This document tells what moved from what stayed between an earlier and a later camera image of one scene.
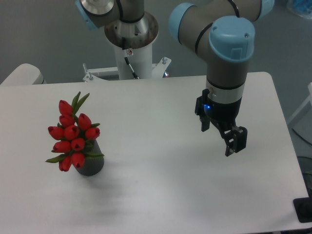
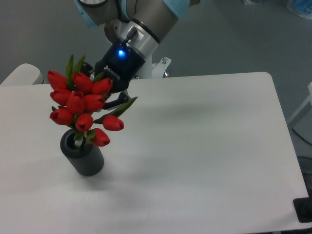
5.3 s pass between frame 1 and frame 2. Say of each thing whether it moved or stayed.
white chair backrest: stayed
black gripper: moved
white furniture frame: stayed
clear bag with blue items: stayed
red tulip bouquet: moved
